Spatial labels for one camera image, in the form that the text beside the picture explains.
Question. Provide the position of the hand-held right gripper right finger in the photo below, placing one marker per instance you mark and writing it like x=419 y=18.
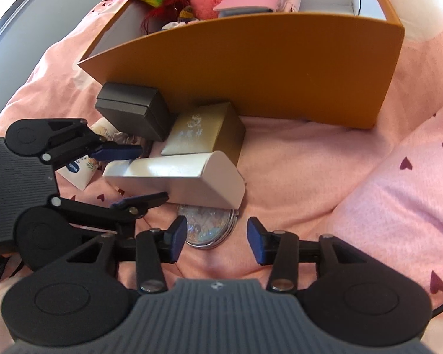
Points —
x=254 y=241

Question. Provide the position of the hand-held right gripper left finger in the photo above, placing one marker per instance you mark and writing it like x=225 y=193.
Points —
x=179 y=238

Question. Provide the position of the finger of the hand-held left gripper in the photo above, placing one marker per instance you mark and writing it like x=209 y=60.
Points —
x=118 y=152
x=133 y=203

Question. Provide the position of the round glitter mirror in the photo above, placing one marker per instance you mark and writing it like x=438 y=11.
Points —
x=206 y=228

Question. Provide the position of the white plastic packet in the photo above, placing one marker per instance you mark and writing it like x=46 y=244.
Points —
x=77 y=173

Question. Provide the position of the black box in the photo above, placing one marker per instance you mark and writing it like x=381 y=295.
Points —
x=133 y=107

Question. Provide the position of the long white box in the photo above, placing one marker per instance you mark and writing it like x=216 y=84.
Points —
x=177 y=184

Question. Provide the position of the orange cardboard box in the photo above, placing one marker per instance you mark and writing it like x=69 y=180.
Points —
x=262 y=73

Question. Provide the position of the gold box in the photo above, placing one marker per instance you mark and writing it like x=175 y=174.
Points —
x=203 y=129

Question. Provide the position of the dark patterned cloth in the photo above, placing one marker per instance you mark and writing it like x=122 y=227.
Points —
x=0 y=273

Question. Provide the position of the pink plush ball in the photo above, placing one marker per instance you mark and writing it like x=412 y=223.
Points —
x=203 y=3

